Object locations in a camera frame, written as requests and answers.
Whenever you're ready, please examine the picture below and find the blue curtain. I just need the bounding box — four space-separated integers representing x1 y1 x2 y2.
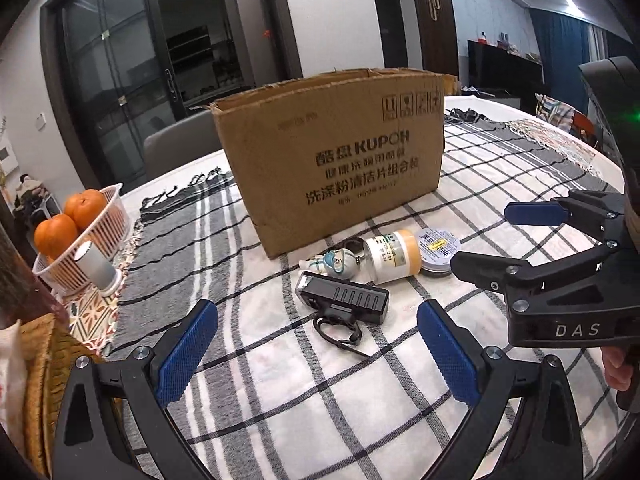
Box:
530 7 608 106

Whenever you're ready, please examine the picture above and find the black bike light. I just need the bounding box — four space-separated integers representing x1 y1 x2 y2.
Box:
295 271 390 358

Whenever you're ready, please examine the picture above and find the round tin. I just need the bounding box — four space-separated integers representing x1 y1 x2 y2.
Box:
416 227 468 277

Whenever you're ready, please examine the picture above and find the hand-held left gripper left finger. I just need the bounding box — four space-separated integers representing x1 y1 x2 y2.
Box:
52 299 218 480

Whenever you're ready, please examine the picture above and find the brown cardboard box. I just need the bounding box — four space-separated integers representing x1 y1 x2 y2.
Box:
209 67 446 261

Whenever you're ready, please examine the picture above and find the grey television cabinet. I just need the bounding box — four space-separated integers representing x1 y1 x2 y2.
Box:
460 87 521 106

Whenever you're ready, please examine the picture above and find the dark sliding glass door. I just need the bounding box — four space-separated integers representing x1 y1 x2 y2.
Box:
40 0 303 196

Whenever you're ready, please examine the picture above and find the small toy figure keychain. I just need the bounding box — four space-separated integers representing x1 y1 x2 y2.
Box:
299 241 366 281

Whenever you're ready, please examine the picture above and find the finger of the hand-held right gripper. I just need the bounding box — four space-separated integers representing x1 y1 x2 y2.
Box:
504 191 626 243
450 245 628 311

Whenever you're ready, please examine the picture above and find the white rack with toys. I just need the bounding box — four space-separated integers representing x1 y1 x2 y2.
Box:
12 172 63 223

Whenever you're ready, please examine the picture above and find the wicker tissue box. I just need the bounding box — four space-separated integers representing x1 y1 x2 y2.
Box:
20 312 123 478

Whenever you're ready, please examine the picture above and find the person's right hand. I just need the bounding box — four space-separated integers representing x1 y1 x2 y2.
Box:
601 345 637 392

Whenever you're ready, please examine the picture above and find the white yellow-capped pill bottle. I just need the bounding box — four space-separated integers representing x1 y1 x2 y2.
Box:
361 230 422 283

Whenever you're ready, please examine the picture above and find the glass vase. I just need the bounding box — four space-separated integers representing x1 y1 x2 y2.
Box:
0 222 71 331

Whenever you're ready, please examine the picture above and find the colourful striped cloth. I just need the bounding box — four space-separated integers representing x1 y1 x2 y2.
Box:
534 92 601 148

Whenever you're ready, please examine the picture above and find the black television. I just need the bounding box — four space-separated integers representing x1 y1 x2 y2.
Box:
467 39 545 93

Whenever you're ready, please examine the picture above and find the orange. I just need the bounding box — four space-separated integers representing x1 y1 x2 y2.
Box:
34 214 80 261
64 189 108 231

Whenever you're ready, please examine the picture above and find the grey plaid tablecloth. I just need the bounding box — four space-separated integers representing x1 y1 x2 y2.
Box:
107 107 640 480

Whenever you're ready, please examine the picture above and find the grey dining chair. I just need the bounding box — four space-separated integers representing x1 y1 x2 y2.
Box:
142 109 221 183

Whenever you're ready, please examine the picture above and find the white fruit basket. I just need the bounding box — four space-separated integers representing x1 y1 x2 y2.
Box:
32 183 132 295

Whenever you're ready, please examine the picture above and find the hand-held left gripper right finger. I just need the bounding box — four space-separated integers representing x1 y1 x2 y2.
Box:
416 300 583 480

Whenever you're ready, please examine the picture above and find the dark wooden door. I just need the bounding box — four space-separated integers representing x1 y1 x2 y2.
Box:
371 0 416 72

